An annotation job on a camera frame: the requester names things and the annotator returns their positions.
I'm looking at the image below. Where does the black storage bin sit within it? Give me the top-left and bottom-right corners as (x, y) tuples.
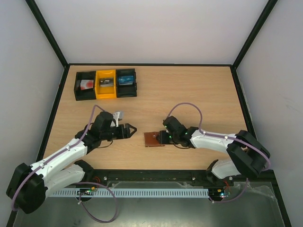
(116, 69), (137, 98)
(74, 71), (96, 101)

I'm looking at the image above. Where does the white slotted cable duct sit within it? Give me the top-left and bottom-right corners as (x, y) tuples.
(51, 188), (209, 198)

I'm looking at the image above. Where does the blue VIP card stack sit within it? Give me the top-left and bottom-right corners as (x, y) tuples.
(118, 75), (134, 86)

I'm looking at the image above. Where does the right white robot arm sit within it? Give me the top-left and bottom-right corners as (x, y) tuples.
(156, 116), (270, 185)

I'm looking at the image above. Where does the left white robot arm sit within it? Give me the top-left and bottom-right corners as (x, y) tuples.
(6, 111), (137, 214)

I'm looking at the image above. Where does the black storage bin right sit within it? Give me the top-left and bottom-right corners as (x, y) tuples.
(116, 69), (137, 98)

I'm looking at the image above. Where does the black enclosure frame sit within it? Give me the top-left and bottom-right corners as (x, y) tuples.
(4, 0), (293, 227)

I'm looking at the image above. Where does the yellow storage bin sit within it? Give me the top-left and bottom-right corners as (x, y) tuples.
(94, 70), (117, 99)

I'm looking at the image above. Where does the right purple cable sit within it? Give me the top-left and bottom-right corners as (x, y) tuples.
(165, 102), (272, 205)

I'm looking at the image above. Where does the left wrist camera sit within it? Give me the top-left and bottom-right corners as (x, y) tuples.
(111, 111), (124, 127)

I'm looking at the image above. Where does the black storage bin left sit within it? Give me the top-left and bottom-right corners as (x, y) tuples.
(74, 71), (96, 101)

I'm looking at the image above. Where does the red white card stack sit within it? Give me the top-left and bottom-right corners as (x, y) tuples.
(80, 79), (94, 90)

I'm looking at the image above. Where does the black VIP card stack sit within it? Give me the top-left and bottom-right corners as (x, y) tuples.
(99, 77), (114, 87)

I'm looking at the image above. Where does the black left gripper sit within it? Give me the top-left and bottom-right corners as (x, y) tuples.
(101, 123), (137, 141)

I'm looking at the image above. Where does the brown leather card holder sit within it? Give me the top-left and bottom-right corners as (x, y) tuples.
(144, 131), (165, 147)

